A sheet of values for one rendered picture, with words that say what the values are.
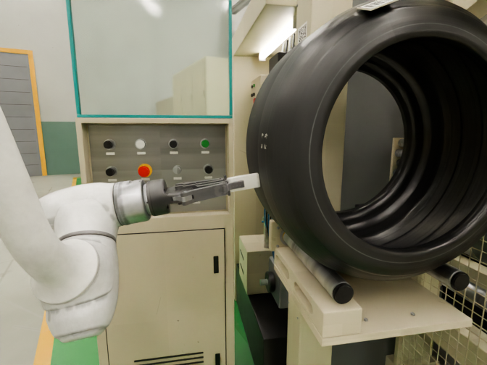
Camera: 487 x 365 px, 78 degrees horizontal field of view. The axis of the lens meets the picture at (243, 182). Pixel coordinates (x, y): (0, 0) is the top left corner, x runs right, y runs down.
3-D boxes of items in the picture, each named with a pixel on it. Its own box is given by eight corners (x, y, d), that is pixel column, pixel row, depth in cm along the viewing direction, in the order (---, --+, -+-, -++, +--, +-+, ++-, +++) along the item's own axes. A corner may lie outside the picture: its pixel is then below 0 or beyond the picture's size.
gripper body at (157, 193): (141, 185, 58) (190, 177, 59) (147, 178, 66) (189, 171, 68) (149, 221, 59) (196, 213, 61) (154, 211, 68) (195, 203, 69)
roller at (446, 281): (377, 230, 101) (367, 239, 100) (371, 221, 99) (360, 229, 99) (474, 282, 67) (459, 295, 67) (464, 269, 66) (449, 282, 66)
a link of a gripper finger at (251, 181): (226, 178, 65) (227, 179, 64) (258, 173, 66) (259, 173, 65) (228, 191, 66) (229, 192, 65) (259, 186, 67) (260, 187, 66)
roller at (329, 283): (293, 226, 95) (297, 239, 96) (280, 232, 94) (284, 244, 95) (351, 281, 61) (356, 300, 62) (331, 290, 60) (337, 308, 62)
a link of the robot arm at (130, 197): (120, 179, 65) (148, 174, 66) (129, 218, 67) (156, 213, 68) (109, 187, 57) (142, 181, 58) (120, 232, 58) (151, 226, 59)
